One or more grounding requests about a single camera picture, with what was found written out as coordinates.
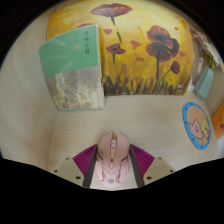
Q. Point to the white power strip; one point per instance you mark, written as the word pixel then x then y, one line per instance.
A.
pixel 190 88

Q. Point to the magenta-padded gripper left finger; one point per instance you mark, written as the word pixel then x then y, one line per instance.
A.
pixel 85 160

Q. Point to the pale green faceted vase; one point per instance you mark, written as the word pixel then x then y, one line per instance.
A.
pixel 204 83

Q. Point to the pink computer mouse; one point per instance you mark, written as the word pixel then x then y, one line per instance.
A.
pixel 112 156

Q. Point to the green and beige book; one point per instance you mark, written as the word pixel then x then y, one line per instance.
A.
pixel 71 70

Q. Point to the yellow poppy flower painting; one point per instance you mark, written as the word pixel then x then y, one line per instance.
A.
pixel 140 43

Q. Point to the round blue cartoon mouse pad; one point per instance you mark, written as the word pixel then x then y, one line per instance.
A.
pixel 196 126

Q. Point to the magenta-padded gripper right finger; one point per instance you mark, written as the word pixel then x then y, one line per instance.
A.
pixel 141 160

